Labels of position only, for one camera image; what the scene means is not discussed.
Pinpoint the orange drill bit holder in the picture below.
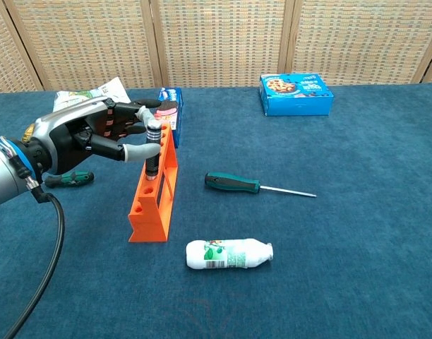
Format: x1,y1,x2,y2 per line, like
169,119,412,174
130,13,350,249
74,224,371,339
127,123,179,244

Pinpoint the white green-label plastic bottle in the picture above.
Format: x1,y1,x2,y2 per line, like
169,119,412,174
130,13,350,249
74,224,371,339
186,238,275,270

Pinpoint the blue carpet table cover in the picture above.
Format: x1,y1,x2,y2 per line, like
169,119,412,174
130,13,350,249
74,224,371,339
0,81,432,339

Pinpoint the woven wooden folding screen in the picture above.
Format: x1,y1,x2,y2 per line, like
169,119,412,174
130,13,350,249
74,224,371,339
0,0,432,95

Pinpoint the black silver knurled screwdriver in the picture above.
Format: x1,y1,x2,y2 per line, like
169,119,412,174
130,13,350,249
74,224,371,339
145,121,163,182

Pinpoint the blue chocolate cookie box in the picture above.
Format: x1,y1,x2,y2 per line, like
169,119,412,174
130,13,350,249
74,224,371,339
259,73,335,117

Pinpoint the white crumpled snack bag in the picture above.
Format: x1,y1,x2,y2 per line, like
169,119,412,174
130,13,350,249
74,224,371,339
52,76,136,114

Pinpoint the blue pink sandwich cookie box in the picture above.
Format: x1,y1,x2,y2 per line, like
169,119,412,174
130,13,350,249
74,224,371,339
150,87,184,149

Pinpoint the small green black screwdriver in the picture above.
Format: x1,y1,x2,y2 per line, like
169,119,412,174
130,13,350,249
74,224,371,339
43,171,95,189

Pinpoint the large green black screwdriver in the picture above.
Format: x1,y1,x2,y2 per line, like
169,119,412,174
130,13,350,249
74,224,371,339
204,171,318,198

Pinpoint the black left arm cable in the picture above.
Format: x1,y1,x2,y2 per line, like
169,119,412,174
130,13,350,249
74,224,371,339
2,165,66,339

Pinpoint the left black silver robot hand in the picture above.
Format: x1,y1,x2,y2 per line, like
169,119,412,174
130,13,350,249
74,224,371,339
23,97,162,176

